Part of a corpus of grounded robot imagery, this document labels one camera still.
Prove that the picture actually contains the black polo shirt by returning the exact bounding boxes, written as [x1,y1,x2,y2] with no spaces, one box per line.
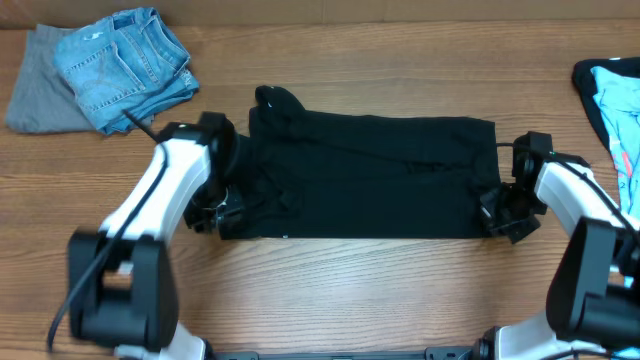
[219,85,501,240]

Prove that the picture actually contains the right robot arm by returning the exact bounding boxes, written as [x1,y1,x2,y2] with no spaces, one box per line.
[468,132,639,359]

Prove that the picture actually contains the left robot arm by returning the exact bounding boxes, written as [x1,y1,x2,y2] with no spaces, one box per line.
[47,112,244,360]

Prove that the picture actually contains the black garment under blue shirt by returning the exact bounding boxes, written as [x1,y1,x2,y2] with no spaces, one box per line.
[572,57,639,149]

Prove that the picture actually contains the light blue t-shirt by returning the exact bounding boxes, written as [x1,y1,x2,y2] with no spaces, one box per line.
[591,66,639,219]

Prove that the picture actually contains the folded blue denim jeans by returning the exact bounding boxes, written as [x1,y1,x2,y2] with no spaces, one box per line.
[53,7,199,135]

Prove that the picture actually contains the folded grey garment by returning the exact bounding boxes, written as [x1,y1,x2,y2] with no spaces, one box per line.
[5,25,98,133]

